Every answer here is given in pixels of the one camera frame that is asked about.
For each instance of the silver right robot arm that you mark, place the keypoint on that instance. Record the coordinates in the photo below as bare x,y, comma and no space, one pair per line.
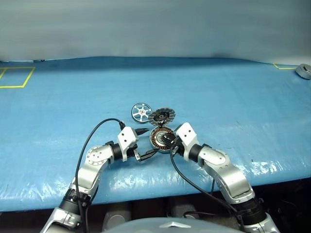
218,160

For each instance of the large yellow tape rectangle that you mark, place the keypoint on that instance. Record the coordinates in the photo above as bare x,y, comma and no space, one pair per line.
12,86

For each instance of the round motor housing copper windings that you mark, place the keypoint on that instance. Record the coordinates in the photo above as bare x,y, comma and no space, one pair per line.
155,140

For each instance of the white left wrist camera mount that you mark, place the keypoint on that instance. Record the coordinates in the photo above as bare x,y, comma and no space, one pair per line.
126,139

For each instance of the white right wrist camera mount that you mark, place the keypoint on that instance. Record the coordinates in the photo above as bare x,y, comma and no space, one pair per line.
187,136

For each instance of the grey rounded shape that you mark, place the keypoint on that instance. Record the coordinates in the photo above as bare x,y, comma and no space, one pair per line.
116,216

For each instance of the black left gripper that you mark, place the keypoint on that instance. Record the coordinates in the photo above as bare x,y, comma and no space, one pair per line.
141,159

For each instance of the grey round metal part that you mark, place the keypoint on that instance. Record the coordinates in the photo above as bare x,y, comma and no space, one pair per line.
303,72

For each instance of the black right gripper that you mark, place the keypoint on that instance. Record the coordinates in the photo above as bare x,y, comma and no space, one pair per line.
177,145

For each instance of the grey robot torso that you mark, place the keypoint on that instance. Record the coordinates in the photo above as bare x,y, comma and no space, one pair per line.
145,227

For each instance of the blue plastic table cover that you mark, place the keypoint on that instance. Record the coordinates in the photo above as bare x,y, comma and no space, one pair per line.
218,109

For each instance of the silver spoked rotor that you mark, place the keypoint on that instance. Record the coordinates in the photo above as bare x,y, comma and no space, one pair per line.
141,112

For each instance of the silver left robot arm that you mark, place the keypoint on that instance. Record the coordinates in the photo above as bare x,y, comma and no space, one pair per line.
94,160

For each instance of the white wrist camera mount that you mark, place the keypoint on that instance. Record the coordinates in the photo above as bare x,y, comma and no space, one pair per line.
187,136
126,139

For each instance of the round grey motor lid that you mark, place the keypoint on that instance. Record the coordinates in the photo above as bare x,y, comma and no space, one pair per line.
161,117

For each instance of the small yellow tape rectangle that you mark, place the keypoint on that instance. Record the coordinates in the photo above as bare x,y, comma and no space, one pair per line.
288,68

